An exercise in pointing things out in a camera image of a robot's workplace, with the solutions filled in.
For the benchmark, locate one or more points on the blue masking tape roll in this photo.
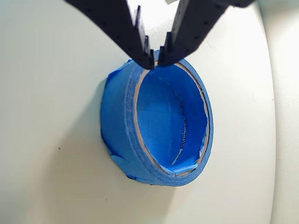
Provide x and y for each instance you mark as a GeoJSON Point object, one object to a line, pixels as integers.
{"type": "Point", "coordinates": [121, 116]}

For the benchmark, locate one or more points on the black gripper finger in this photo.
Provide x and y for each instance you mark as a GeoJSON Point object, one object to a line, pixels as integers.
{"type": "Point", "coordinates": [116, 23]}
{"type": "Point", "coordinates": [194, 25]}

